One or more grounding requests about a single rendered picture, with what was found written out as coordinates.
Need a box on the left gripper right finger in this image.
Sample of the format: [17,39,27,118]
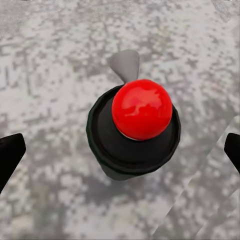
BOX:
[224,133,240,172]

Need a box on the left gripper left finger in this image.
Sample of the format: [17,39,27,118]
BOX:
[0,133,26,193]

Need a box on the insectifuge atomizer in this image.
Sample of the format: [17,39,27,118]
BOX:
[86,50,182,181]

